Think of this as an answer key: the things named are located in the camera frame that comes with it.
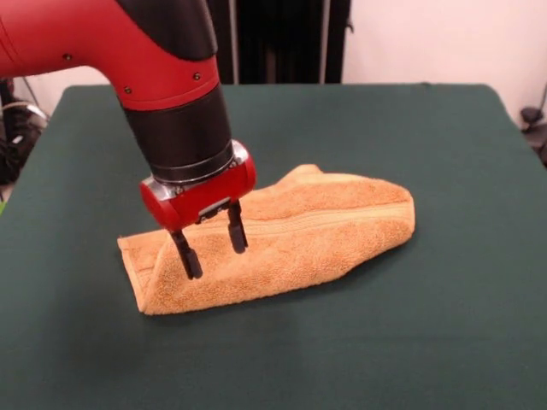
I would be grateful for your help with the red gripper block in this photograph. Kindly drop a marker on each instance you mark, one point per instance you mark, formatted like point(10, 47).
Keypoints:
point(201, 200)

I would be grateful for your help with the orange-tan terry towel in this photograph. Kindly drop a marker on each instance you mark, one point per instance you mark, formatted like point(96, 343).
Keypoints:
point(299, 247)

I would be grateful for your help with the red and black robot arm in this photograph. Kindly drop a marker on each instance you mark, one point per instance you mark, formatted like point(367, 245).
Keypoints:
point(171, 107)

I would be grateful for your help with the dark green table cloth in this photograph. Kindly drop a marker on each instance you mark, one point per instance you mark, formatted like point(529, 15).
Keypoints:
point(342, 350)

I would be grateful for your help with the dark tripod base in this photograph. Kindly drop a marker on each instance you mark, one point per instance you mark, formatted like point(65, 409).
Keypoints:
point(530, 114)

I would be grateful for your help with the black robot pedestal stand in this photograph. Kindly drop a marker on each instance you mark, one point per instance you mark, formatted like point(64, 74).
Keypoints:
point(290, 42)

